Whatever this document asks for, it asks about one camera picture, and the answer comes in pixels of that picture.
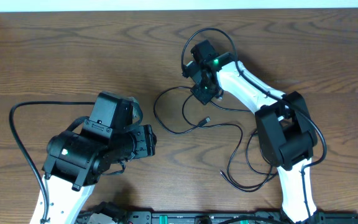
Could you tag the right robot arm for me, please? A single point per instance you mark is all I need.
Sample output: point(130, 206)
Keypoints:
point(287, 135)

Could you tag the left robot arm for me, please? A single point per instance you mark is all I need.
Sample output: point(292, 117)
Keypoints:
point(81, 154)

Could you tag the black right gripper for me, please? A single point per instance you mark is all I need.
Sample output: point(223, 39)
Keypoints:
point(203, 98)

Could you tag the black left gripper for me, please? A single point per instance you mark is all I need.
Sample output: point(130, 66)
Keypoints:
point(146, 141)

